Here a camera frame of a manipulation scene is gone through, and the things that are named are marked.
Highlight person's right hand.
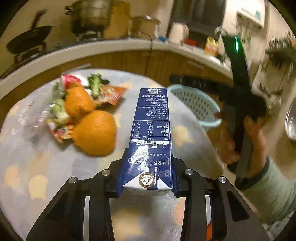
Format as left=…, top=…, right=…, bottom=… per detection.
left=214, top=111, right=269, bottom=179

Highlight grey green sleeve forearm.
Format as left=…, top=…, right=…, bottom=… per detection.
left=235, top=157, right=295, bottom=225

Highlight large orange peel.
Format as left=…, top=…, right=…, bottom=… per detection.
left=72, top=110, right=116, bottom=156

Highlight black frying pan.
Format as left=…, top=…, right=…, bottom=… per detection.
left=6, top=9, right=52, bottom=54

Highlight wooden cutting board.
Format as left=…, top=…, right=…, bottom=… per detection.
left=103, top=1, right=130, bottom=39

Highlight black power cable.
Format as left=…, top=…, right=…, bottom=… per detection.
left=144, top=32, right=155, bottom=75

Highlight clear plastic bag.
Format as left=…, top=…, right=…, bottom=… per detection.
left=19, top=98, right=52, bottom=140

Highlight white electric kettle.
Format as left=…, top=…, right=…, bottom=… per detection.
left=169, top=23, right=190, bottom=46

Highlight black utensil wall rack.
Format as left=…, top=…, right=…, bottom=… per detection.
left=265, top=31, right=295, bottom=68

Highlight pale bok choy stalk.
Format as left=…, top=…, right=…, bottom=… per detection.
left=50, top=98, right=71, bottom=125

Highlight wooden base cabinets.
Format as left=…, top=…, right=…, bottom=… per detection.
left=1, top=50, right=233, bottom=124

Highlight torn orange snack wrapper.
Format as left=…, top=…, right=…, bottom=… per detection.
left=94, top=84, right=127, bottom=107

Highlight dark kitchen window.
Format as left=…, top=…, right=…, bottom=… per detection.
left=169, top=0, right=227, bottom=37

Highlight white water heater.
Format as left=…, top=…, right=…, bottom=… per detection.
left=237, top=0, right=265, bottom=28

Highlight stainless steel steamer pot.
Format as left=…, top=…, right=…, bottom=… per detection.
left=65, top=0, right=113, bottom=36

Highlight red tray on counter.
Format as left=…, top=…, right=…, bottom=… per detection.
left=184, top=38, right=199, bottom=46

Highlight green bok choy piece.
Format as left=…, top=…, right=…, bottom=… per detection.
left=87, top=73, right=110, bottom=98

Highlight yellow detergent bottle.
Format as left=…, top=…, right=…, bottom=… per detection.
left=204, top=37, right=219, bottom=57

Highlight blue milk carton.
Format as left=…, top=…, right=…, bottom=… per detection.
left=116, top=88, right=173, bottom=196

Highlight beige rice cooker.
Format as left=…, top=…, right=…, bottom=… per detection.
left=130, top=15, right=161, bottom=40

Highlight patterned tablecloth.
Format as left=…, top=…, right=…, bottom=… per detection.
left=1, top=70, right=223, bottom=240

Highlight blue small container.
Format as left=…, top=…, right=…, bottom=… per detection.
left=159, top=36, right=168, bottom=43

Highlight orange panda snack bag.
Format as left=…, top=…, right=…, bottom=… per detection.
left=46, top=118, right=75, bottom=143

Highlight black gas stove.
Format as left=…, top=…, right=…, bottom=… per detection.
left=1, top=31, right=103, bottom=79

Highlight light blue trash basket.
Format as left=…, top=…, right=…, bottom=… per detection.
left=167, top=84, right=222, bottom=132

